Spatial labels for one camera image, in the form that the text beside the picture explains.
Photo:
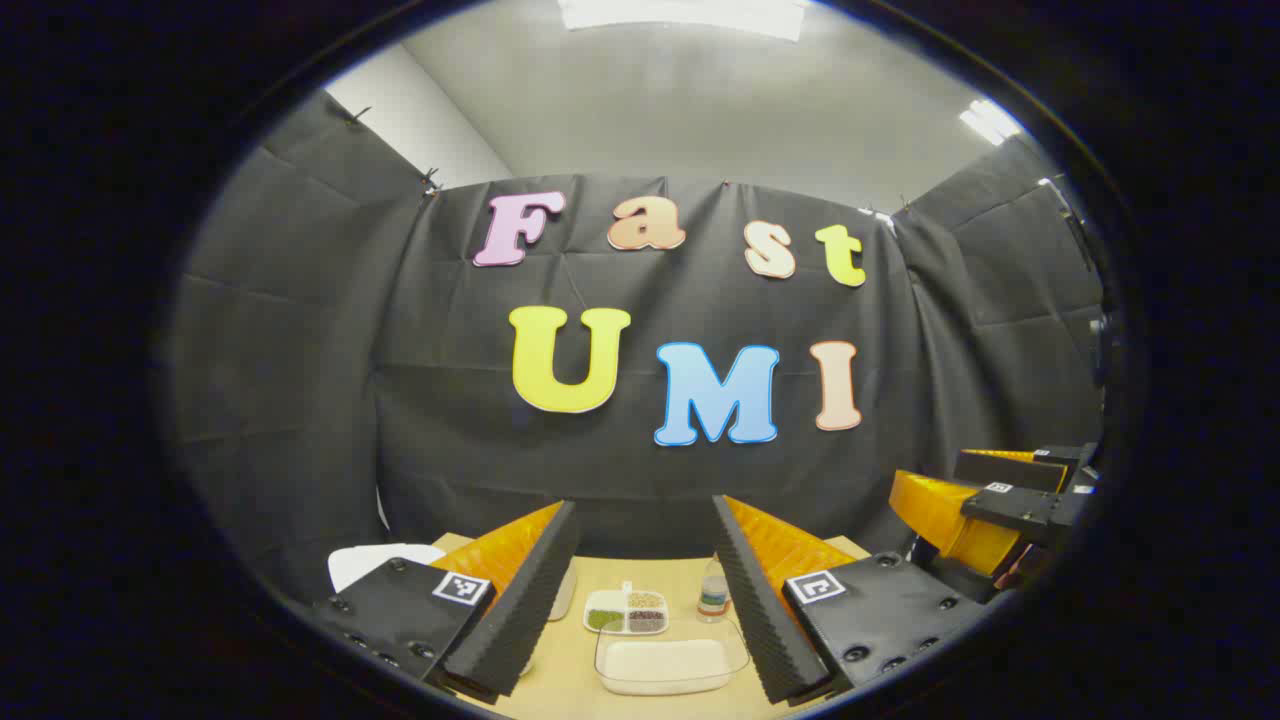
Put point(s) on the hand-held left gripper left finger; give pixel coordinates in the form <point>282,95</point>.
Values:
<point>530,600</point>

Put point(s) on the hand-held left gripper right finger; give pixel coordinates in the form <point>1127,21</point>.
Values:
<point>755,610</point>

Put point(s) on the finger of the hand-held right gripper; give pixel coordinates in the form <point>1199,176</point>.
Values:
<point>1010,468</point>
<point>1020,510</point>

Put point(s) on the clear box of rice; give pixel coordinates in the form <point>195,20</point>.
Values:
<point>665,665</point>

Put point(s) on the white rice cooker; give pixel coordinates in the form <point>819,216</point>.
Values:
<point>370,562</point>

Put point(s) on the small clear plastic bottle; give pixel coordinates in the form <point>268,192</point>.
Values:
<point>713,595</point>

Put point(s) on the white divided dish of beans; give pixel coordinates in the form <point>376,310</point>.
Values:
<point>625,610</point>

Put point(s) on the black backdrop cloth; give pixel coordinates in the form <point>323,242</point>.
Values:
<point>450,420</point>

